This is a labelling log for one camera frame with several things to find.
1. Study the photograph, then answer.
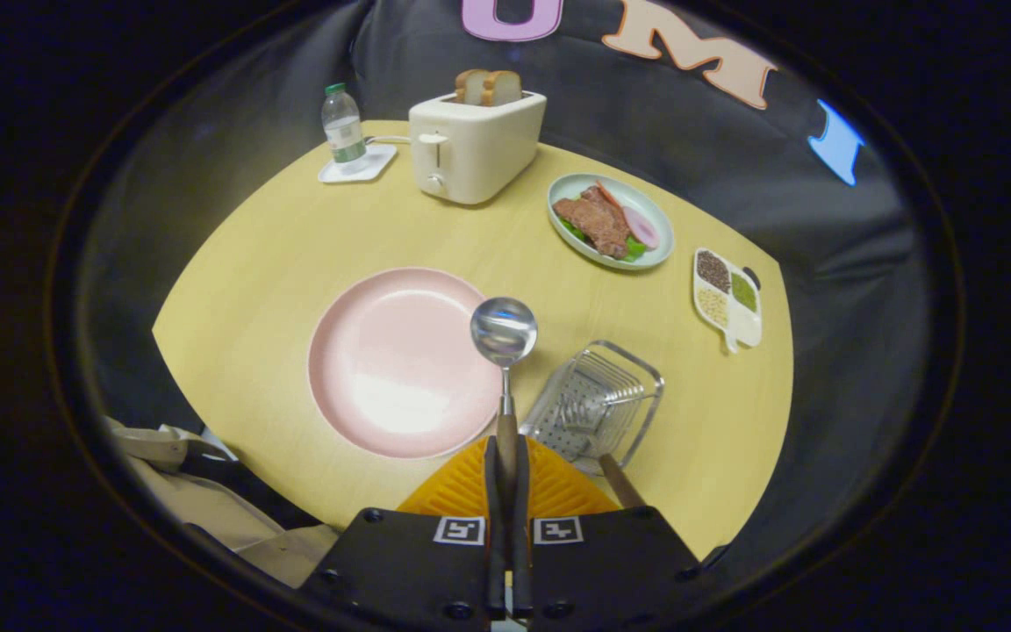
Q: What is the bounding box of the pink round plate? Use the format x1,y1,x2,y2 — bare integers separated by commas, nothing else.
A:
307,267,506,460

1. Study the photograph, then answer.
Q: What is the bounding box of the beige clothing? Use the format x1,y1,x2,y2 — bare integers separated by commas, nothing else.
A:
102,417,340,589

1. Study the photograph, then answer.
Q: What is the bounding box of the clear plastic water bottle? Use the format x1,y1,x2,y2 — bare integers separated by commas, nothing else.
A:
321,83,368,166

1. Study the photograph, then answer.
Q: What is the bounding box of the white square coaster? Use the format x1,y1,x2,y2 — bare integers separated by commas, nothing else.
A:
318,144,398,184

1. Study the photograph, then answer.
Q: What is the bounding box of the pink ham slice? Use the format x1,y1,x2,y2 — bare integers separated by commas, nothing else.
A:
622,205,661,250

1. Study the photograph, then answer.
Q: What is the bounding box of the pale green plate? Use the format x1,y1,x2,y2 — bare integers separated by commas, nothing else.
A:
547,172,676,270

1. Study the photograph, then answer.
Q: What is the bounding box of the white divided grain dish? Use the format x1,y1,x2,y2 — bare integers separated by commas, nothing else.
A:
692,248,764,355

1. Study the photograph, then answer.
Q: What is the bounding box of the clear glass drainer box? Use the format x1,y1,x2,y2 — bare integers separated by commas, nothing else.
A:
520,340,666,477

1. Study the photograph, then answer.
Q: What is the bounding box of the wooden handled metal spoon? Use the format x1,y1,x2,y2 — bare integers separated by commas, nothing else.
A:
470,297,539,492

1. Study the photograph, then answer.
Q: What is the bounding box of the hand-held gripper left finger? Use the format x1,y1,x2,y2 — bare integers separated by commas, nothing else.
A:
299,436,511,632

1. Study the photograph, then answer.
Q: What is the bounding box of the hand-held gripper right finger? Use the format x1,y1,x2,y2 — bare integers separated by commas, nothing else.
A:
514,434,704,632

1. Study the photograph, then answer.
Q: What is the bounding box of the cream white toaster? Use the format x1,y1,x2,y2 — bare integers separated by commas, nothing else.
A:
408,90,549,206

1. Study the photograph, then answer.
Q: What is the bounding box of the brown meat slice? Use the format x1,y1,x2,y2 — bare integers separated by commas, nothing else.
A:
554,184,632,259

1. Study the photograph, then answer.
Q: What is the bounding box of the green lettuce leaf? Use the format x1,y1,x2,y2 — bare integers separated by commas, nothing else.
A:
558,218,647,262

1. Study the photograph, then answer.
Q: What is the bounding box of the wooden handled metal fork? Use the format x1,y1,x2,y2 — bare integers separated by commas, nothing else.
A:
554,391,649,510

